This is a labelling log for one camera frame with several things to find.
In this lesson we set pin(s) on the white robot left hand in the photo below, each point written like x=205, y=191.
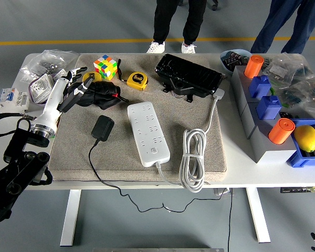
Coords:
x=53, y=102

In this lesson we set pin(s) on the black plug adapter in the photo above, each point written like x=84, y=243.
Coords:
x=103, y=127

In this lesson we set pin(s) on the white power strip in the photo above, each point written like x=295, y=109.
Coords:
x=149, y=131

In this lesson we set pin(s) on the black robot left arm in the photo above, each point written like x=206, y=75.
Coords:
x=18, y=170

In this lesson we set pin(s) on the purple bowl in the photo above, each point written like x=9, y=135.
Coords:
x=36, y=102

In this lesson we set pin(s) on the white socket module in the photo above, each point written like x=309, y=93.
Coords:
x=40, y=88

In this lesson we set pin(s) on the white circuit breaker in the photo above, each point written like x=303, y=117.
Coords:
x=13, y=101

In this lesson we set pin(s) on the clear bag of screws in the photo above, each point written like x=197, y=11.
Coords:
x=47, y=61

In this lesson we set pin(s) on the yellow tape measure metal clip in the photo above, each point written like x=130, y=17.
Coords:
x=87, y=76

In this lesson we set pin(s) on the black cloth pouch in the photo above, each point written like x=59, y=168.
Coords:
x=105, y=92

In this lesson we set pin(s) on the black table control panel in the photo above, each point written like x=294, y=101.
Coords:
x=299, y=190

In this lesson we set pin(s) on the colourful puzzle cube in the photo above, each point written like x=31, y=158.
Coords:
x=106, y=67

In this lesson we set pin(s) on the white table leg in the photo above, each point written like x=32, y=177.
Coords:
x=258, y=215
x=71, y=218

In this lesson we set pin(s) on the yellow tape measure black label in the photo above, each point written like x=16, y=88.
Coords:
x=136, y=80

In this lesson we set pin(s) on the blue plastic bin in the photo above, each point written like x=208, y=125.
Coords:
x=296, y=157

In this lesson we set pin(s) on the grey block holder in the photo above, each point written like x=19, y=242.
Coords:
x=267, y=152

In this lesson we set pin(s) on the yellow lemon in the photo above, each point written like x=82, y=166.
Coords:
x=306, y=137

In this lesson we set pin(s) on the grey-brown mat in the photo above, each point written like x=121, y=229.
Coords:
x=173, y=126

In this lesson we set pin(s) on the orange cylinder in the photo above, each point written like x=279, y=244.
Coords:
x=254, y=67
x=281, y=131

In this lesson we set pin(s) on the person in black trousers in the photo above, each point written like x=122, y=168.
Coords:
x=162, y=21

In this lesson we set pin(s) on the black wrapped device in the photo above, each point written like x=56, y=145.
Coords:
x=189, y=71

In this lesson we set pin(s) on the green plastic piece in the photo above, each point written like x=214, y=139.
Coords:
x=272, y=91
x=285, y=105

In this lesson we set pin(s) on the blue block with knob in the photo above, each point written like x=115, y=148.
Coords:
x=269, y=107
x=260, y=88

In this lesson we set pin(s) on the clear bags of components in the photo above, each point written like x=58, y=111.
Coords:
x=299, y=78

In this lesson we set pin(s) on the blue bowl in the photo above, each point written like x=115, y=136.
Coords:
x=222, y=61

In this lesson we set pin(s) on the black chip components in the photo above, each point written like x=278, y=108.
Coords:
x=233, y=60

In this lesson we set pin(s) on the black chair caster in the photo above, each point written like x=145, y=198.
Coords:
x=214, y=5

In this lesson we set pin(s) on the person in blue trousers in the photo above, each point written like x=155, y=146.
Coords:
x=273, y=21

